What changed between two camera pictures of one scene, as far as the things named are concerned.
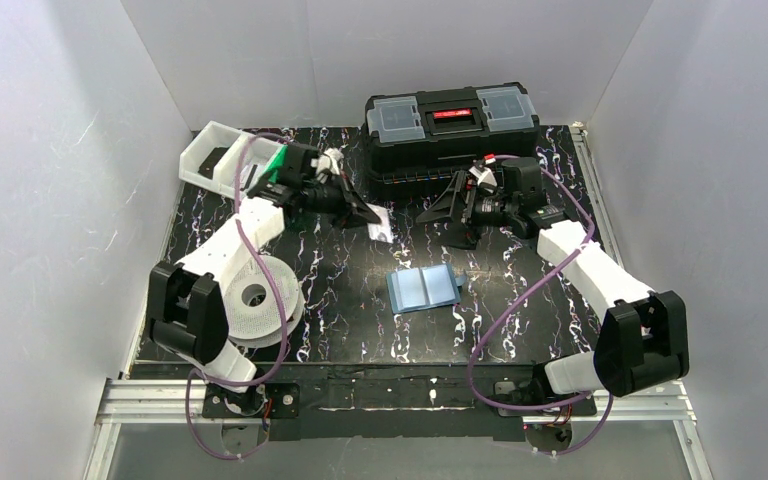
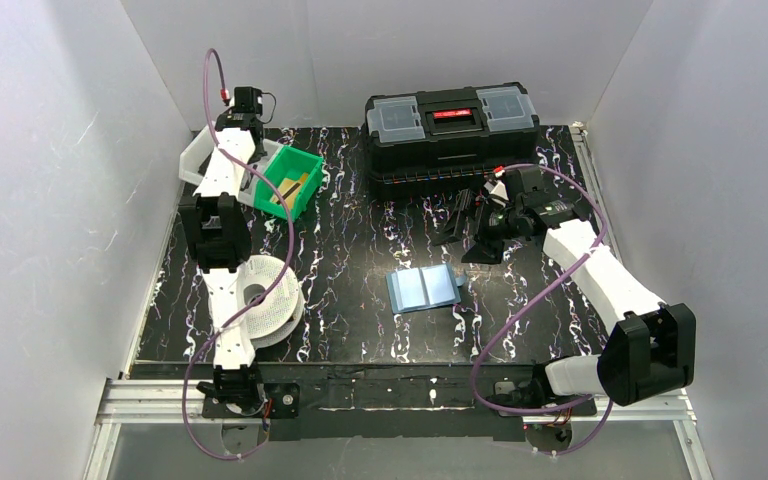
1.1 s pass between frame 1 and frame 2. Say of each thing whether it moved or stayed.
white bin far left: stayed
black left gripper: moved
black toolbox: stayed
